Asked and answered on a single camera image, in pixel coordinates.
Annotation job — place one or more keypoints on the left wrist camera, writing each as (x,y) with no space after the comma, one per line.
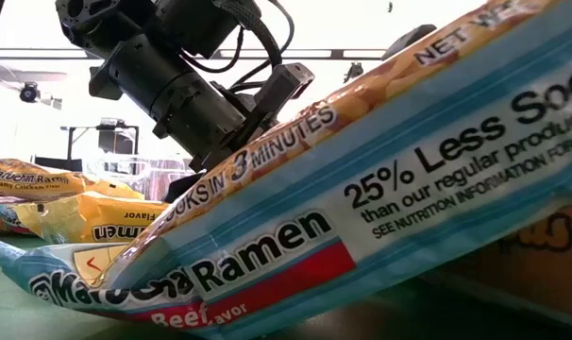
(281,87)

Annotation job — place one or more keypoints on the black ceiling spot camera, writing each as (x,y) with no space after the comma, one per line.
(354,71)
(29,92)

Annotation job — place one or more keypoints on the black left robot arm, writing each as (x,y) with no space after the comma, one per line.
(135,71)

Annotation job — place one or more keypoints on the blue beef ramen pack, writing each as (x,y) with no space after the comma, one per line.
(408,165)

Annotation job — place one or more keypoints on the black background desk frame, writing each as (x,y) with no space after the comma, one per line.
(118,139)

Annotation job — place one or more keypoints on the yellow creamy chicken ramen pack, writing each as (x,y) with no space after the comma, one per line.
(31,179)

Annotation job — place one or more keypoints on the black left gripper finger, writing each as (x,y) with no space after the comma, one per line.
(184,186)

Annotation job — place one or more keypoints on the black background cabinet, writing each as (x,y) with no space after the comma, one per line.
(57,164)

